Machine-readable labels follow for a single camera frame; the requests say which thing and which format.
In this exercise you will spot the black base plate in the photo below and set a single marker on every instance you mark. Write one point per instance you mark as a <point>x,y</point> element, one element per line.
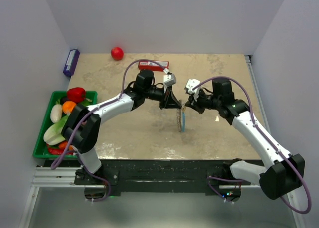
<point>164,176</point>

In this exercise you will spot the red rectangular box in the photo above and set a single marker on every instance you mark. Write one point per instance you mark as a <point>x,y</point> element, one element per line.
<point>153,66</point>

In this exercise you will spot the purple box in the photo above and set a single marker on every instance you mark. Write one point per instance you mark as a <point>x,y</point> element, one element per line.
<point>71,62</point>

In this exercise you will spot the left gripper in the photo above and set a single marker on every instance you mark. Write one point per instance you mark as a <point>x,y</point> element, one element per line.
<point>169,100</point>

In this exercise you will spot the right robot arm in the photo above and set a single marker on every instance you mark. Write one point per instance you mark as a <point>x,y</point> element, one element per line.
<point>281,171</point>

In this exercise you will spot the blue grey keyring with rings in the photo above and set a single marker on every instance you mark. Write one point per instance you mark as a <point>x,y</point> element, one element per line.
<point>181,117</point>

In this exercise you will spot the red chili pepper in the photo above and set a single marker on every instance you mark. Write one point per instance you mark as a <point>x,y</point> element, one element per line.
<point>55,151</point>

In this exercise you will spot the green cabbage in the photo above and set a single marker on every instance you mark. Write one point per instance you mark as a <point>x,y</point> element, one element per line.
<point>53,135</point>

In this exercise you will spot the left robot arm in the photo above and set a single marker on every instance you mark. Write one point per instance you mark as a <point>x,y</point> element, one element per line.
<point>83,124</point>

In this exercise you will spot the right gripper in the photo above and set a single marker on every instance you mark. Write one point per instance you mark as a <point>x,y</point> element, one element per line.
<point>195,103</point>

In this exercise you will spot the red bell pepper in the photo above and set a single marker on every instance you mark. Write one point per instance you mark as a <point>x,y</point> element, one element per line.
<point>76,94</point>

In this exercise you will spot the green plastic bin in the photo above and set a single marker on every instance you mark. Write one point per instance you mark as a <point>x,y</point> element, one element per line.
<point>40,150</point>

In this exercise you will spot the red tomato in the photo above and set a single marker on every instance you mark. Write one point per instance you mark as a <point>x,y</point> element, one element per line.
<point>117,53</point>

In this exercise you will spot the white radish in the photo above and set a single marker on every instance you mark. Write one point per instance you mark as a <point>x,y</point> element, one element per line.
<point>56,113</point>

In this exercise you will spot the orange carrot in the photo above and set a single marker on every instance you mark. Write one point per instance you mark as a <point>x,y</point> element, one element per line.
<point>63,146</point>

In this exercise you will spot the orange fruit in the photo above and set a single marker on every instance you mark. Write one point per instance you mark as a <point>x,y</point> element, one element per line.
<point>68,106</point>

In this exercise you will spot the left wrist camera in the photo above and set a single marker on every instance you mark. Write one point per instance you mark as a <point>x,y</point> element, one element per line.
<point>169,80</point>

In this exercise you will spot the green bell pepper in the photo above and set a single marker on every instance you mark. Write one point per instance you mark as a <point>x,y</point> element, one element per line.
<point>86,102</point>

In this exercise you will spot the aluminium frame rail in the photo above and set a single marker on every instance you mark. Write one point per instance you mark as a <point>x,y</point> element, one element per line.
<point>55,201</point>

